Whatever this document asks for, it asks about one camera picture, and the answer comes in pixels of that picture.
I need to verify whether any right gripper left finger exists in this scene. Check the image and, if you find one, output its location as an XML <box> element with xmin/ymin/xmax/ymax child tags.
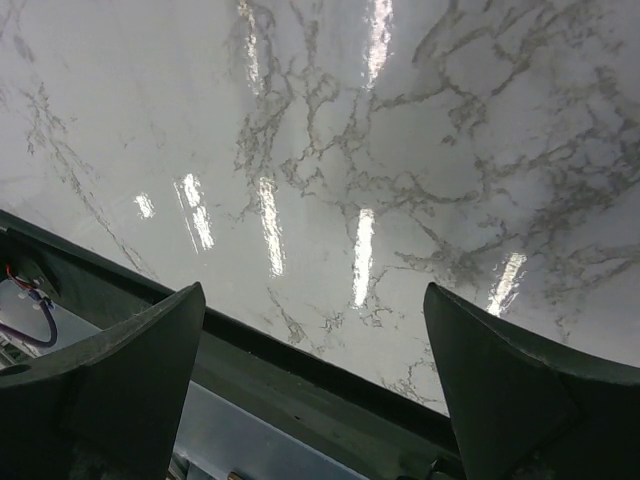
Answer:
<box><xmin>1</xmin><ymin>283</ymin><xmax>205</xmax><ymax>479</ymax></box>

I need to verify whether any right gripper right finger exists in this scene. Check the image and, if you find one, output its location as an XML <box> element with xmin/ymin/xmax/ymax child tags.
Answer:
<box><xmin>423</xmin><ymin>283</ymin><xmax>639</xmax><ymax>479</ymax></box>

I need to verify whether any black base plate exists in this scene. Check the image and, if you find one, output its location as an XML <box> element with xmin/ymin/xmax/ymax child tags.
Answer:
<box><xmin>1</xmin><ymin>213</ymin><xmax>464</xmax><ymax>479</ymax></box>

